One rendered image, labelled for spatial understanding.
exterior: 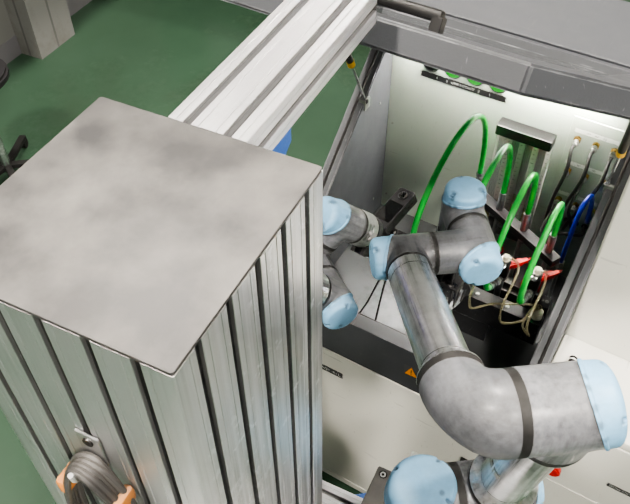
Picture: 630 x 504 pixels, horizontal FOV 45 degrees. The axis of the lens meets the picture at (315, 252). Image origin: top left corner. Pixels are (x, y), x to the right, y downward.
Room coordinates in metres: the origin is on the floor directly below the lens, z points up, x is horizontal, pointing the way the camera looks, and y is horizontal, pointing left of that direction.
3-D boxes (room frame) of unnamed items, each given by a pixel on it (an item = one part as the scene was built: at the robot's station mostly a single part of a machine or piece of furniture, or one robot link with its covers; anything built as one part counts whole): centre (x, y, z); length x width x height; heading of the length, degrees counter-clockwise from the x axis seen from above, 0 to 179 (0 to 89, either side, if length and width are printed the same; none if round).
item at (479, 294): (1.26, -0.43, 0.91); 0.34 x 0.10 x 0.15; 59
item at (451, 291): (0.99, -0.26, 1.36); 0.09 x 0.08 x 0.12; 149
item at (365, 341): (1.12, -0.20, 0.87); 0.62 x 0.04 x 0.16; 59
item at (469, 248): (0.89, -0.26, 1.51); 0.11 x 0.11 x 0.08; 6
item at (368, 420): (1.10, -0.19, 0.44); 0.65 x 0.02 x 0.68; 59
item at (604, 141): (1.42, -0.67, 1.20); 0.13 x 0.03 x 0.31; 59
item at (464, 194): (0.99, -0.27, 1.51); 0.09 x 0.08 x 0.11; 6
